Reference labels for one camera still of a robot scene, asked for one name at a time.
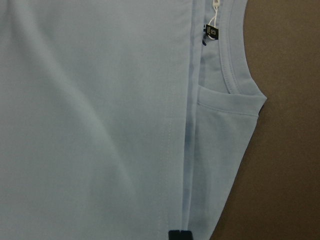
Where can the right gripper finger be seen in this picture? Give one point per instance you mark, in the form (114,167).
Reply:
(180,235)

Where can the light blue t-shirt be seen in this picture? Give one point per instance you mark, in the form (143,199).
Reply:
(116,122)

